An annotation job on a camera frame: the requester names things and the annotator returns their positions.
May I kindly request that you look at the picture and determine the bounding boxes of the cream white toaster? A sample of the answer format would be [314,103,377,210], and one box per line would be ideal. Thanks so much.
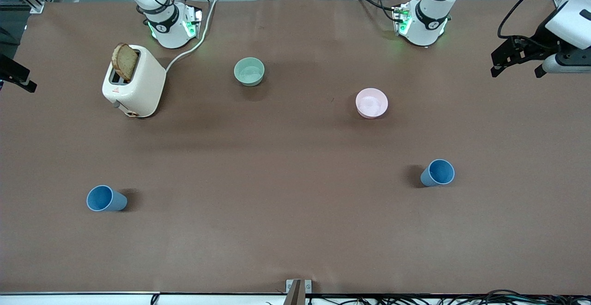
[102,45,167,118]

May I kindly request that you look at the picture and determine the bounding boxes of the brown bread slice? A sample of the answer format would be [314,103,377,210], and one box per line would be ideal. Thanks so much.
[112,43,139,82]

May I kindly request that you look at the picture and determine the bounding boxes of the black left arm base cable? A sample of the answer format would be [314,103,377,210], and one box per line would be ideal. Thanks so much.
[354,0,402,23]

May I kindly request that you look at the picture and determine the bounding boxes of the pink bowl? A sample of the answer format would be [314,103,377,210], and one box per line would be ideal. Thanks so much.
[355,88,389,119]

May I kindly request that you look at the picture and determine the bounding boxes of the grey metal table bracket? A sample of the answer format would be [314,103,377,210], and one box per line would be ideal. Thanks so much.
[285,279,313,305]

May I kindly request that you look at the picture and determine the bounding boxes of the white toaster power cable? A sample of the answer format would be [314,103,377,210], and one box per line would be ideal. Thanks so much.
[165,0,220,73]

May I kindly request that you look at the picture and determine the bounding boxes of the green bowl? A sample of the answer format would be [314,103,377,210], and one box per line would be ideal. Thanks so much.
[234,57,265,87]

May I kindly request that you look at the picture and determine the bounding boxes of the blue plastic cup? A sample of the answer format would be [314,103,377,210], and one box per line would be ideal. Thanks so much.
[420,159,456,188]
[86,185,128,212]

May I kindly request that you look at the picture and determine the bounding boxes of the black cable tangle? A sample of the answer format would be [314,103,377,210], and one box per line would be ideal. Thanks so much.
[305,289,591,305]

